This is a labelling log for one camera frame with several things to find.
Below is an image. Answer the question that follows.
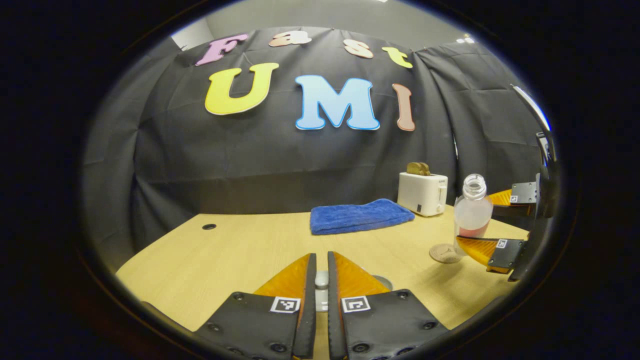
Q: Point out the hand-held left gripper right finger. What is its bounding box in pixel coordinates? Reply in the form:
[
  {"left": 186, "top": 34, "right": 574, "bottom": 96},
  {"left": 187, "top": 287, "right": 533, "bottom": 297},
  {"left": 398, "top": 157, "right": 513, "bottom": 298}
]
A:
[{"left": 327, "top": 251, "right": 450, "bottom": 360}]

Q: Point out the white toaster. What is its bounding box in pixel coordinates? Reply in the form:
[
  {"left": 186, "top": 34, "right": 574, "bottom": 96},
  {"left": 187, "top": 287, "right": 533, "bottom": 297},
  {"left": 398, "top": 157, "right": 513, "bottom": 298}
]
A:
[{"left": 397, "top": 171, "right": 449, "bottom": 217}]

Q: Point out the round coaster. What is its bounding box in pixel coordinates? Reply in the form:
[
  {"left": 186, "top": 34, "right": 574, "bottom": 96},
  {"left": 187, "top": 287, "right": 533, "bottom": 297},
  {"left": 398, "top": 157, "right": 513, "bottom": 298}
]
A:
[{"left": 429, "top": 243, "right": 464, "bottom": 264}]

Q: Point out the black backdrop cloth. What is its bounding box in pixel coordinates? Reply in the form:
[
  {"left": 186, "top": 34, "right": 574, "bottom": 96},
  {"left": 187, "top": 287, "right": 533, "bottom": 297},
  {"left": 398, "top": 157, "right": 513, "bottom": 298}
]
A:
[{"left": 82, "top": 27, "right": 556, "bottom": 271}]

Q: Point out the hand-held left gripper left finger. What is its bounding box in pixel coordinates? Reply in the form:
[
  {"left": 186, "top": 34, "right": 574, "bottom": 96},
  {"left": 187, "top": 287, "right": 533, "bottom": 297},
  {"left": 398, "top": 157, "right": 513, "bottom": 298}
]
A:
[{"left": 194, "top": 252, "right": 318, "bottom": 360}]

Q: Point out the clear plastic water bottle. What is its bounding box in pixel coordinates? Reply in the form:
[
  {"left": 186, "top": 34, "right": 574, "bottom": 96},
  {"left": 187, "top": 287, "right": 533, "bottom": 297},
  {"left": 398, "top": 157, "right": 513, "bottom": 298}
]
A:
[{"left": 453, "top": 173, "right": 494, "bottom": 256}]

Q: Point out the blue folded towel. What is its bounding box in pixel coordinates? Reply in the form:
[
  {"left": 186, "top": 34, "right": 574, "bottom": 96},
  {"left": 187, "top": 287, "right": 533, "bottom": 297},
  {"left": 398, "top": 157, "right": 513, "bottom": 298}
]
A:
[{"left": 309, "top": 198, "right": 416, "bottom": 236}]

